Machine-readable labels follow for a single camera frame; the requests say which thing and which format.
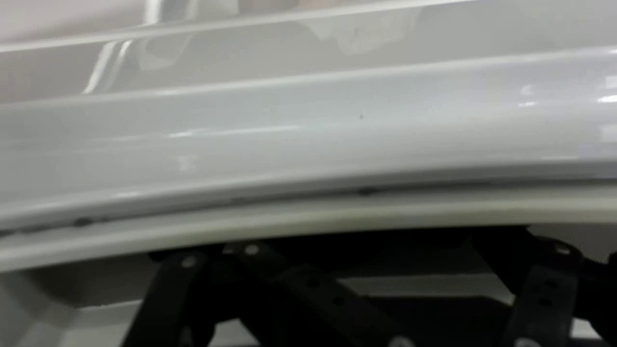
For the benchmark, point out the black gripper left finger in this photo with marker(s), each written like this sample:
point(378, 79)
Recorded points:
point(295, 295)

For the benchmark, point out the white washing machine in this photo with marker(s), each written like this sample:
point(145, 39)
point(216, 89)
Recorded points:
point(309, 127)

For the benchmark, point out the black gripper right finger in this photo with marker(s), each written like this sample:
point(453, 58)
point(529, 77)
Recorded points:
point(546, 301)

